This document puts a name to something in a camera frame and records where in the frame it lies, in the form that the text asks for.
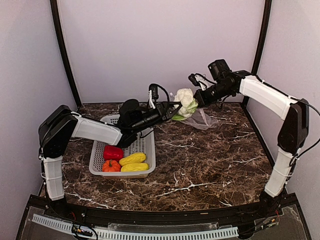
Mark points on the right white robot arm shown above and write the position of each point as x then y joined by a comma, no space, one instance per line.
291,137

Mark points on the black curved front rail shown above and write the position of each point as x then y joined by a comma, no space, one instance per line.
95,216

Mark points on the upper yellow squash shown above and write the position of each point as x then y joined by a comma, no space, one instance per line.
134,158

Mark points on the right black frame post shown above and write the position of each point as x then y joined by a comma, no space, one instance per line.
262,36

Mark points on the white cauliflower with leaves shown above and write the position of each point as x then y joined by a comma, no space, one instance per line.
189,104

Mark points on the yellow squash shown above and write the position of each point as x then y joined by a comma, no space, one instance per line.
135,167
134,158

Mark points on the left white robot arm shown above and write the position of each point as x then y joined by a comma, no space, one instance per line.
63,124

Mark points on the small orange pumpkin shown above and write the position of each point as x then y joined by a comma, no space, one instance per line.
111,166

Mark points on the red bell pepper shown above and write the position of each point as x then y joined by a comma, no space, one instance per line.
111,152

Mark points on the clear zip top bag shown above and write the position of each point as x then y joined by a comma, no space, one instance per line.
199,120

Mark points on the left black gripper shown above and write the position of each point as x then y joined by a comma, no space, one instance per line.
164,111

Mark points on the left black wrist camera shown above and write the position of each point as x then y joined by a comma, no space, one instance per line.
129,113

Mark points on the white slotted cable duct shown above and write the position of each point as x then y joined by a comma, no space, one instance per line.
117,231

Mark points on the left black frame post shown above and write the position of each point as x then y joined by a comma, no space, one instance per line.
63,52

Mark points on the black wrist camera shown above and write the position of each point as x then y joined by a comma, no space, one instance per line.
129,113
219,69

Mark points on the black frame post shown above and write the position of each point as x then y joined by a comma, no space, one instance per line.
63,52
262,36

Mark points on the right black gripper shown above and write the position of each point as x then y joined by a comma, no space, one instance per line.
202,98

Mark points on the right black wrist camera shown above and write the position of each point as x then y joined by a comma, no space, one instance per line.
219,69

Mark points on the lower yellow squash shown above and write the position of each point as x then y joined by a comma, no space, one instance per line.
135,167

